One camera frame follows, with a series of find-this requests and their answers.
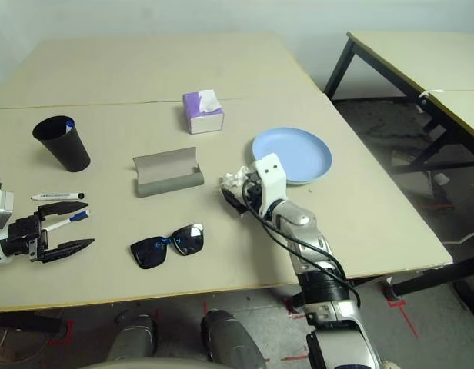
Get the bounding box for purple tissue box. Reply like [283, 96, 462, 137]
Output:
[182, 88, 225, 135]

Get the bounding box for thick white floor cable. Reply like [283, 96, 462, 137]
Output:
[440, 226, 474, 247]

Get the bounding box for black caster base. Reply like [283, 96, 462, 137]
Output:
[452, 283, 474, 320]

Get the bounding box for black-capped whiteboard marker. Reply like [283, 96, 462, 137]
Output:
[30, 191, 86, 202]

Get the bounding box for grey robot left leg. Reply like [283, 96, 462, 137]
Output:
[105, 313, 159, 362]

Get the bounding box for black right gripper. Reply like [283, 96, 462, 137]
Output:
[220, 171, 267, 218]

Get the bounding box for beige side table black legs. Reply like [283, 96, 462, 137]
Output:
[323, 30, 474, 101]
[390, 88, 474, 201]

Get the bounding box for grey robot leg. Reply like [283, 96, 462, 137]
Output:
[105, 313, 159, 362]
[200, 309, 269, 369]

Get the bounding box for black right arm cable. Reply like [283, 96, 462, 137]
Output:
[241, 179, 362, 309]

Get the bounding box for grey glasses case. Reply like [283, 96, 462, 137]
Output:
[132, 146, 205, 199]

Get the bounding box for black sunglasses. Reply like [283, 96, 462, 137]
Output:
[129, 221, 205, 271]

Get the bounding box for black plastic cup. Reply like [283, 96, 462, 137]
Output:
[32, 115, 92, 174]

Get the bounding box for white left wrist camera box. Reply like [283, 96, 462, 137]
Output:
[0, 178, 15, 267]

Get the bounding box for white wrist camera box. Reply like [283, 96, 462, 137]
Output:
[0, 178, 15, 267]
[254, 152, 289, 217]

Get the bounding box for grey robot right leg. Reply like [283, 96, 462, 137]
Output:
[200, 309, 269, 369]

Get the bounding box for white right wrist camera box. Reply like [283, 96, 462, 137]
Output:
[254, 152, 289, 217]

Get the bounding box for black table foot bar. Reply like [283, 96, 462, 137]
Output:
[386, 253, 474, 301]
[0, 313, 68, 340]

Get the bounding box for white tissue in box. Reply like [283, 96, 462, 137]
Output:
[198, 88, 221, 115]

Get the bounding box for thin blue-capped white marker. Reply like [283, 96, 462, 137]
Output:
[40, 209, 91, 234]

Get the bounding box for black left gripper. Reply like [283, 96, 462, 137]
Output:
[8, 201, 96, 265]

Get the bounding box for blue plastic plate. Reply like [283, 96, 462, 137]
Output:
[251, 126, 334, 185]

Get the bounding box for white tissue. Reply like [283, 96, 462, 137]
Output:
[220, 165, 254, 190]
[198, 88, 221, 115]

